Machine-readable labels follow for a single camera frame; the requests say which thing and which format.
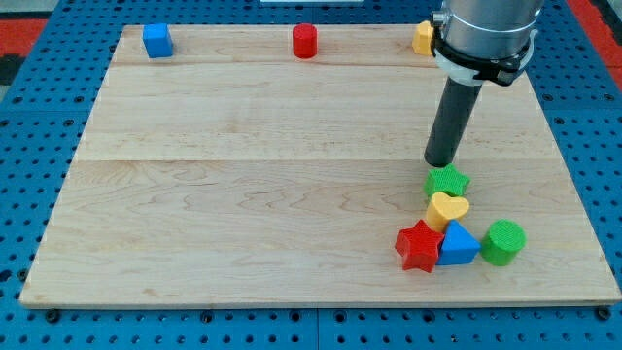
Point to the green cylinder block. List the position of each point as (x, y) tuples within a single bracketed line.
[(502, 242)]

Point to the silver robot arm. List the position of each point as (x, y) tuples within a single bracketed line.
[(475, 41)]

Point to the blue triangle block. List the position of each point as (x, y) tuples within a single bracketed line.
[(458, 246)]

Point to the wooden board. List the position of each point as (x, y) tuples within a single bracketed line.
[(235, 175)]

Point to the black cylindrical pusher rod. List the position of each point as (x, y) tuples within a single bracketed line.
[(452, 115)]

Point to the red star block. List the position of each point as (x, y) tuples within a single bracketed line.
[(419, 247)]

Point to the green star block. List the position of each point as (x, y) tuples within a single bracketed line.
[(448, 180)]

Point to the yellow hexagon block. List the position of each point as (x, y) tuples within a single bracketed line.
[(422, 38)]

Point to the yellow heart block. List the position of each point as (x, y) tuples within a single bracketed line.
[(443, 208)]

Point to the red cylinder block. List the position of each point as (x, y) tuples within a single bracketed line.
[(305, 40)]

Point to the blue cube block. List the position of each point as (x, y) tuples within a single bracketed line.
[(157, 40)]

